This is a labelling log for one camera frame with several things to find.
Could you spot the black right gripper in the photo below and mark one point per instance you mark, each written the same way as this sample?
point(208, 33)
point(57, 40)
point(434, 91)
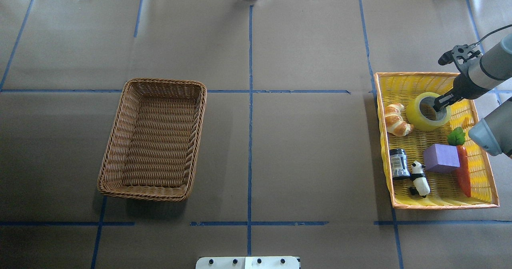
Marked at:
point(462, 85)

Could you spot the yellow tape roll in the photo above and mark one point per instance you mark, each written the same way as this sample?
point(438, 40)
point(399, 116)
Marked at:
point(422, 115)

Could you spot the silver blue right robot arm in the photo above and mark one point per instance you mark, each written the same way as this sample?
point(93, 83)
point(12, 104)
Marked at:
point(479, 74)

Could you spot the yellow plastic basket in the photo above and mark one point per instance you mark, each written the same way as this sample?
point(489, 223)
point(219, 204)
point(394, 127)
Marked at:
point(445, 193)

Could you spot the brown wicker basket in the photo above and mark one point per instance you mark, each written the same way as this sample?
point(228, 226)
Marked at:
point(153, 146)

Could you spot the toy carrot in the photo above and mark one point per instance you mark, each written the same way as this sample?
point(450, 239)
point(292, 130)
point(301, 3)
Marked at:
point(457, 138)

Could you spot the croissant toy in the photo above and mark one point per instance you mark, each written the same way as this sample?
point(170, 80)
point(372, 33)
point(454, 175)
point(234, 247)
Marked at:
point(394, 121)

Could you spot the purple foam block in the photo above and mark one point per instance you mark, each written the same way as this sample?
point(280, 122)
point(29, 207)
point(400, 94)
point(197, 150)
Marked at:
point(439, 158)

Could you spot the small dark can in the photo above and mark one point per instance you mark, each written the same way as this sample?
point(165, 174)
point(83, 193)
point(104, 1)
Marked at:
point(398, 162)

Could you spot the panda figurine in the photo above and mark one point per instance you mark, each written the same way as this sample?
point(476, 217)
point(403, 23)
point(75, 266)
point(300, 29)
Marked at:
point(420, 183)

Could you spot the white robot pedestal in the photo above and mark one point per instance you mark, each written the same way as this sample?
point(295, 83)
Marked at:
point(249, 262)

